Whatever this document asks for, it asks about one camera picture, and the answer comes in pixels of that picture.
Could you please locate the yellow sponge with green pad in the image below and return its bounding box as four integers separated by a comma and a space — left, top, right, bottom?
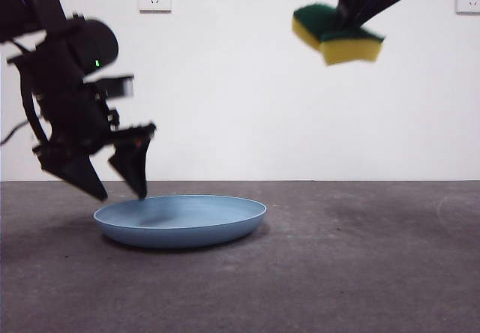
292, 2, 386, 66

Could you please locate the light blue round plate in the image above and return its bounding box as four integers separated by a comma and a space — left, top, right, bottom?
93, 194, 269, 250

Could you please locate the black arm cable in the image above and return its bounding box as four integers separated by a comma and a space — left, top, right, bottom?
19, 77, 52, 145
0, 118, 30, 147

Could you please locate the left wrist grey camera box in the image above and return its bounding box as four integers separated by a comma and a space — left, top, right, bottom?
95, 73, 136, 100

